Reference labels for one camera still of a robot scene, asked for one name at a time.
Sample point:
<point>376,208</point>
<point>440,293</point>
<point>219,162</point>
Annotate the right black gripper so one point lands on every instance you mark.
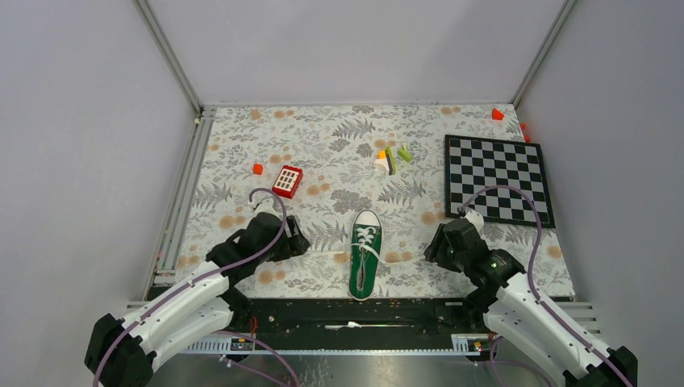
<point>435,251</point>

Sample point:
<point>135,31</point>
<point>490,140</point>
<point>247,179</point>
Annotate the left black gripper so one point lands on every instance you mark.
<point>293,245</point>

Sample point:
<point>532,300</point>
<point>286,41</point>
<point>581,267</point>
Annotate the green white sneaker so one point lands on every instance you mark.
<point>365,254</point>

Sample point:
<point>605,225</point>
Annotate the white shoelace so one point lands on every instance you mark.
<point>395,252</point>

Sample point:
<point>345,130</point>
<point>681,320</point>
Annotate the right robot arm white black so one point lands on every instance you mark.
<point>506,302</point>

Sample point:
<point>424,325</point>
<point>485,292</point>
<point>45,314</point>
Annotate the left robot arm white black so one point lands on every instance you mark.
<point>127,351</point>

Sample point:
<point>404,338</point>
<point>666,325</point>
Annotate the red white brick block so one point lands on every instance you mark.
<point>287,181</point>

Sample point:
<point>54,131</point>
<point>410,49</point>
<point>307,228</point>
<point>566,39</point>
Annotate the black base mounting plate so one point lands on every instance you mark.
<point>330,324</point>

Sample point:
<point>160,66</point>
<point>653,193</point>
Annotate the black white checkerboard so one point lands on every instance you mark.
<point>472,164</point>

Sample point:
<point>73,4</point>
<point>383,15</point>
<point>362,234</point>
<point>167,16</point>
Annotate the lime green block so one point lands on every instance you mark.
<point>404,154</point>

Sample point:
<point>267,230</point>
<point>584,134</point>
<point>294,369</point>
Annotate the red block far corner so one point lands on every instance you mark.
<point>497,114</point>

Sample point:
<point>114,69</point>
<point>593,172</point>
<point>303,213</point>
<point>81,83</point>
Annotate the red block at wall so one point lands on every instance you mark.
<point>526,137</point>

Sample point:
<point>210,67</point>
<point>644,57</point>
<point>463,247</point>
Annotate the aluminium frame rail front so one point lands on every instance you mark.
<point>235,343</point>

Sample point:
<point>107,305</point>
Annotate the left aluminium corner post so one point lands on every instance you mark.
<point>170,57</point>

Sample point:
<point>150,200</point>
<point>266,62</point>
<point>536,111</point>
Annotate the aluminium corner post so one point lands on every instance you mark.
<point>542,53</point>
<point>170,57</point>

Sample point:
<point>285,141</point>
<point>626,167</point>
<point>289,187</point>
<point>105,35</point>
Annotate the right aluminium corner post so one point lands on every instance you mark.
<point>542,53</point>

